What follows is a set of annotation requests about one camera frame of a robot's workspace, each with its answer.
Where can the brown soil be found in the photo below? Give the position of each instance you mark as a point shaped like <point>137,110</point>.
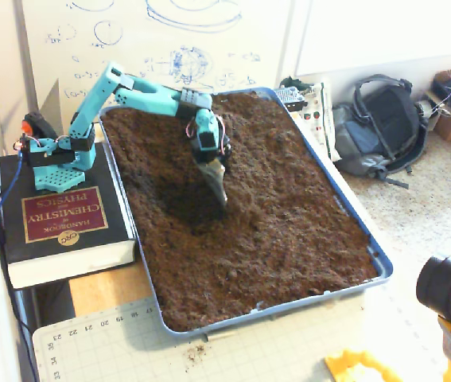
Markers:
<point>281,223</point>

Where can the blue plastic tray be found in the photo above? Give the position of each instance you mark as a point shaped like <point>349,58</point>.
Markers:
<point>385,264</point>

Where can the grey backpack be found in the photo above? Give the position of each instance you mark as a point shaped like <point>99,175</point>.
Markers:
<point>388,119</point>

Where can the yellow plastic part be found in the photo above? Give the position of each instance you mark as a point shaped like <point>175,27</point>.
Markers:
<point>352,366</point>

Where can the black camera on stand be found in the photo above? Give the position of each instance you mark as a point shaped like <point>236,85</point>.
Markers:
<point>444,282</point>

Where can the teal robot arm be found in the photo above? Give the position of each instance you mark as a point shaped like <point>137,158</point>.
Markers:
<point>90,107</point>

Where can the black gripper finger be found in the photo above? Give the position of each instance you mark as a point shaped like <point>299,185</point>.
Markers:
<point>226,151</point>

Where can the blank white board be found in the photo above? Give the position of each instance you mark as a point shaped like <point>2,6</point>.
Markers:
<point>368,36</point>

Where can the black chemistry handbook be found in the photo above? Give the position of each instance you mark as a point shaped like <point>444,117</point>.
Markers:
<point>62,215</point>

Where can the pale green cutting mat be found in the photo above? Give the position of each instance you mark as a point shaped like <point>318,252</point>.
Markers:
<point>249,354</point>

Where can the foil wrapped blade gripper finger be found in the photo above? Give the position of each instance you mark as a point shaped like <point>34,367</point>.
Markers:
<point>217,179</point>

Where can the whiteboard with blue drawings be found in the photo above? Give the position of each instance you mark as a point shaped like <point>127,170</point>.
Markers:
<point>149,40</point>

